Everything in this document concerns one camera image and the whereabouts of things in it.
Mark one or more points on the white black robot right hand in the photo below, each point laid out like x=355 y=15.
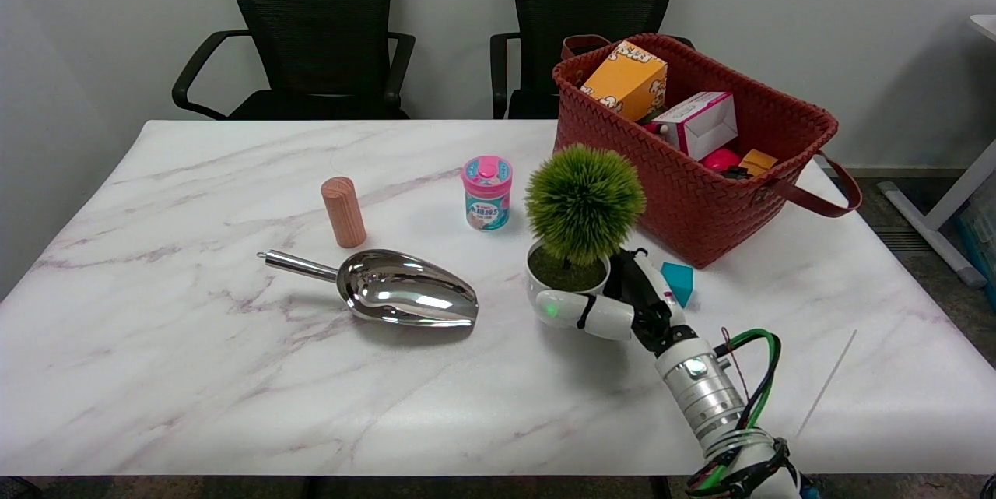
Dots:
x=642 y=304

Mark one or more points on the green plant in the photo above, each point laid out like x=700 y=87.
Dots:
x=583 y=203

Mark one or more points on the white silver robot right arm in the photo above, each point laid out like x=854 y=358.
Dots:
x=700 y=390

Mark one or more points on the teal cube block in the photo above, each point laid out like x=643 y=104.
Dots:
x=682 y=281

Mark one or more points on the red woven basket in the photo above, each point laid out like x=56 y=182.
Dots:
x=700 y=203

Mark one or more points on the pink round item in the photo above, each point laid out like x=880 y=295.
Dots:
x=720 y=159

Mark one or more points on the small orange packet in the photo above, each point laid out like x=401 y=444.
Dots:
x=757 y=162

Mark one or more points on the white pink carton box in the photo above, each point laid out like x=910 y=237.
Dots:
x=696 y=125

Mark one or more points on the pink teal candy jar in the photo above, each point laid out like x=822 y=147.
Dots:
x=487 y=194

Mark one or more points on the orange snack box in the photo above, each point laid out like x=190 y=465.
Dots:
x=627 y=80

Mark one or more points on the shiny metal scoop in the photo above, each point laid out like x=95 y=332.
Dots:
x=405 y=293

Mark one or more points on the wooden cylinder block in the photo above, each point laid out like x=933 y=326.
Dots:
x=343 y=212

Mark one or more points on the blue storage bin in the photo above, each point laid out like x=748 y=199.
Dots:
x=982 y=234

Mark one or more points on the white desk top corner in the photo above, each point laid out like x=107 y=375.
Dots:
x=986 y=24

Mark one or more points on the white desk leg frame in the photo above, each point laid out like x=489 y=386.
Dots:
x=938 y=219

